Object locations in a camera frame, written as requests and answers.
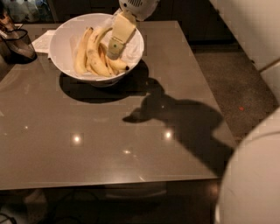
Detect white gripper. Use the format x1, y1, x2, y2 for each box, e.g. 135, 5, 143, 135
107, 0, 160, 60

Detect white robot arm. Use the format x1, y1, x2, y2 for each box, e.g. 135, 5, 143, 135
184, 0, 280, 224

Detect small hidden yellow banana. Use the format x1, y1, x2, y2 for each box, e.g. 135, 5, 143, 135
98, 43, 115, 77

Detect large middle yellow banana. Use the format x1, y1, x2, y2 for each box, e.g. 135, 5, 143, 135
87, 27, 111, 77

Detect white bowl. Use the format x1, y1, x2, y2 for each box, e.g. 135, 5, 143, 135
49, 13, 144, 88

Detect white paper sheet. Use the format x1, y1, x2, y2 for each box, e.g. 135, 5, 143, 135
32, 30, 55, 53

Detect clear plastic bottles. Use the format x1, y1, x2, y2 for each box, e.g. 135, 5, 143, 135
1, 0, 53, 23

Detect dark glass container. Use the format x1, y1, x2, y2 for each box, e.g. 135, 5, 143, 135
0, 29, 37, 64

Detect black cable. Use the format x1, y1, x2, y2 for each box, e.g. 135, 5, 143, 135
0, 213, 18, 224

